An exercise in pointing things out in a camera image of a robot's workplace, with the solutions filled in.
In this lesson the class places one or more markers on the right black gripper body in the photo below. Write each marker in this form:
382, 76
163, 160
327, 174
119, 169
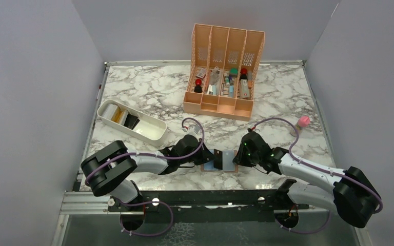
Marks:
245, 158

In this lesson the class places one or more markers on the brown leather card holder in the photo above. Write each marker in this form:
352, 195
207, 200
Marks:
228, 165

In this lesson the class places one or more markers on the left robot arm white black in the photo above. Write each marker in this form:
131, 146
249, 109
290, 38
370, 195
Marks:
106, 170

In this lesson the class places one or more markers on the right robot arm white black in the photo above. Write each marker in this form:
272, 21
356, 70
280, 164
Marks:
348, 193

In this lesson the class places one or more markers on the stack of cards in tray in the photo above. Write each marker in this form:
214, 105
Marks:
124, 118

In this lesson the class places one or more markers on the white plastic tray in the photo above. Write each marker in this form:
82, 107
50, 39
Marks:
150, 130

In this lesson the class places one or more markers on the red black stamp left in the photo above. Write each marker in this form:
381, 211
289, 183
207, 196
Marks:
198, 86

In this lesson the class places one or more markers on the red black stamp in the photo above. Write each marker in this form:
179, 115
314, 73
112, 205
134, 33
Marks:
198, 86
243, 74

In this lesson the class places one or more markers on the pink cap small bottle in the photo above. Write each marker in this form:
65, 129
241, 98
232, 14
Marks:
302, 123

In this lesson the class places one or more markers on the red black stamp right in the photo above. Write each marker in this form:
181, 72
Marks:
243, 74

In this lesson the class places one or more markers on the green cap bottle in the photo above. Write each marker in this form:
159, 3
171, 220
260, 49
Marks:
233, 72

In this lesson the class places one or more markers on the peach desk organizer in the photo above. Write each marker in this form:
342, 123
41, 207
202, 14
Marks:
215, 50

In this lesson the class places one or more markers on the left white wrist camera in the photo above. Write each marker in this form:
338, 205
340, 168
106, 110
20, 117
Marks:
193, 130

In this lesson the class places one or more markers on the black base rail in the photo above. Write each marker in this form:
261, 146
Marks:
204, 206

